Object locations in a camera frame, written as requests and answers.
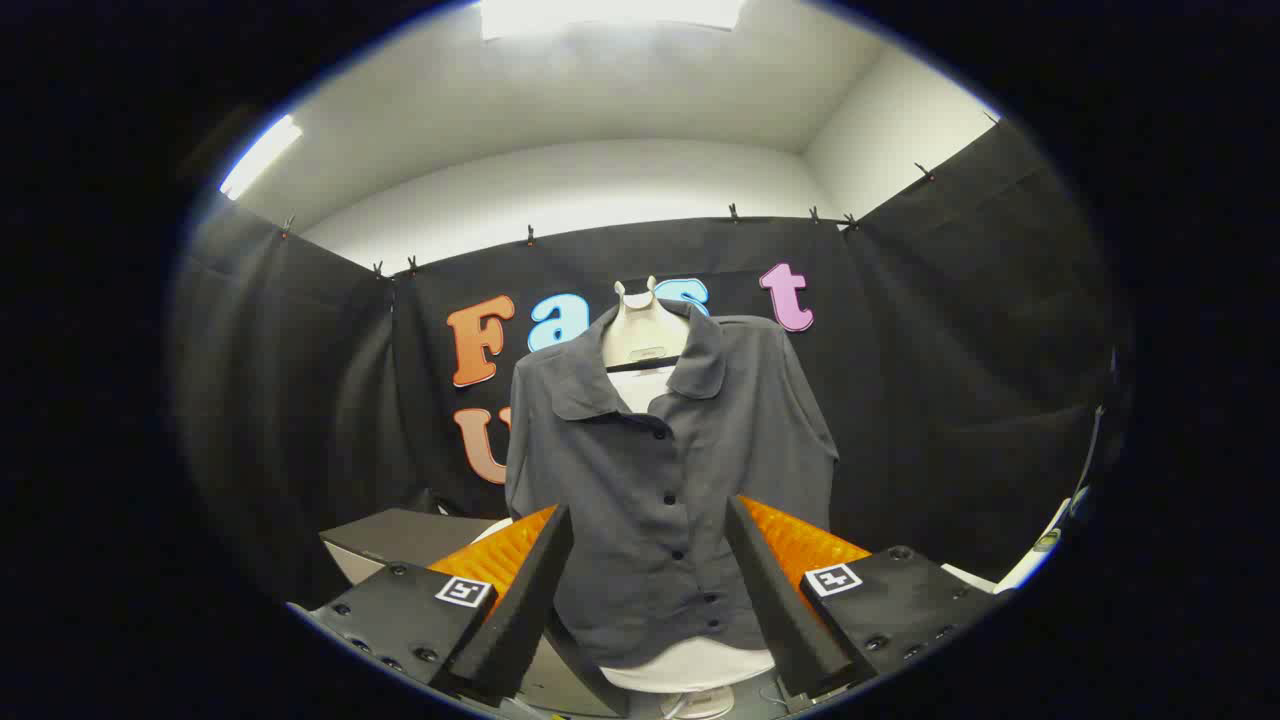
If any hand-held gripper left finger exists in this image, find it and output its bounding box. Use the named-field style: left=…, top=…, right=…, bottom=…
left=288, top=503, right=576, bottom=701

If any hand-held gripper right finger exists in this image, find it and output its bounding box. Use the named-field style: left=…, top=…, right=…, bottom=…
left=725, top=494, right=1011, bottom=701

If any dark grey button shirt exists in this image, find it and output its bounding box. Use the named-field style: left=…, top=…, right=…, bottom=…
left=505, top=300, right=839, bottom=669

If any black clothes hanger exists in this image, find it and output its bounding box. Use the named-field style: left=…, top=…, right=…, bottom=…
left=605, top=352, right=691, bottom=375

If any grey drawer cabinet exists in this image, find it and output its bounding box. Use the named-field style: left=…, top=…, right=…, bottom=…
left=320, top=506, right=601, bottom=717

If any cream mannequin torso form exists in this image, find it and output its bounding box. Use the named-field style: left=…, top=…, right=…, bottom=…
left=598, top=276, right=781, bottom=696

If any black backdrop cloth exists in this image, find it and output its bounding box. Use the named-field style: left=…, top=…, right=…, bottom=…
left=170, top=115, right=1136, bottom=611

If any ceiling light panel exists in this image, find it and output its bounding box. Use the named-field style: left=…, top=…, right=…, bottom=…
left=220, top=114, right=304, bottom=201
left=480, top=0, right=747, bottom=41

